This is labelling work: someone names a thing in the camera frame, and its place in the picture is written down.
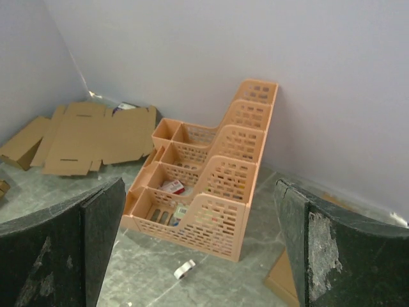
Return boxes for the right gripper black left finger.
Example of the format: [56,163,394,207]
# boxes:
[1,177,126,306]

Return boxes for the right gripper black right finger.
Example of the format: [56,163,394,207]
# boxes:
[274,178,408,306]

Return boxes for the cardboard box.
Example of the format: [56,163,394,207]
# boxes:
[1,116,50,171]
[31,102,157,176]
[263,248,300,307]

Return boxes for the peach plastic file organizer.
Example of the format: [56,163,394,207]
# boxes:
[121,79,279,262]

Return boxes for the purple book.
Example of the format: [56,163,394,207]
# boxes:
[112,102,139,114]

